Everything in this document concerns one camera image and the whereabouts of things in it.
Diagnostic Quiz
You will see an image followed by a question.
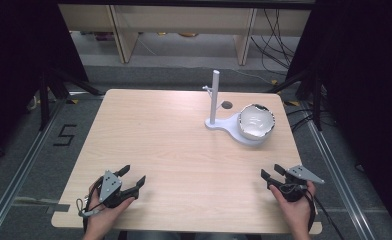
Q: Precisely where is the white stand with upright pole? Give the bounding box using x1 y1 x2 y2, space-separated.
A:
202 69 272 147

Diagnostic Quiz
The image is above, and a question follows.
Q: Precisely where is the light wooden desk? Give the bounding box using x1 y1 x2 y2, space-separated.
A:
57 3 312 67

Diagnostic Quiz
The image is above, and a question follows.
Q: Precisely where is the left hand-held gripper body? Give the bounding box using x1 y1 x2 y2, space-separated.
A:
98 169 141 209

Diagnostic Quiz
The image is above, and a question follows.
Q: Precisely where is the white crumpled cup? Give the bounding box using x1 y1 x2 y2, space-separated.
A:
238 103 276 141

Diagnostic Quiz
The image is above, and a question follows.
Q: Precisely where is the right hand-held gripper cable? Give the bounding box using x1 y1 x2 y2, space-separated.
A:
302 186 346 240

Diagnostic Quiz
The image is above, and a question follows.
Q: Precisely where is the black metal stand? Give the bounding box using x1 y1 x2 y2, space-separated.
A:
267 68 328 132
37 66 105 132

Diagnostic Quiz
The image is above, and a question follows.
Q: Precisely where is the person's left hand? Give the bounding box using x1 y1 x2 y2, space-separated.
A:
82 183 136 240

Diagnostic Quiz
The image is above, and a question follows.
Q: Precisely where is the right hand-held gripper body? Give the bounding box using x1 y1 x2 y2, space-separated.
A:
266 164 326 203

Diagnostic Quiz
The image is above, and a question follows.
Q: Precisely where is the bundle of black cables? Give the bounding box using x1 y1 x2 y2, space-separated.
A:
249 8 302 76

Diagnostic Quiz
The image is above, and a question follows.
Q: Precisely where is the person's right hand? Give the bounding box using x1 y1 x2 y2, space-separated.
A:
268 180 317 240

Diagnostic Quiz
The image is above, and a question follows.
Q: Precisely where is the metal floor rail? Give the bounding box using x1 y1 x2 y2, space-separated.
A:
304 109 376 240
0 98 68 240

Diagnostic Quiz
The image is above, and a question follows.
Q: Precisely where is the hand-held gripper cable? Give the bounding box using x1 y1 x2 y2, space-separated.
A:
75 176 105 234
302 186 346 240

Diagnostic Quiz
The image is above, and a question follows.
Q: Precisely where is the left hand-held gripper cable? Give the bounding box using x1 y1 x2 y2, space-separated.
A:
75 176 105 234

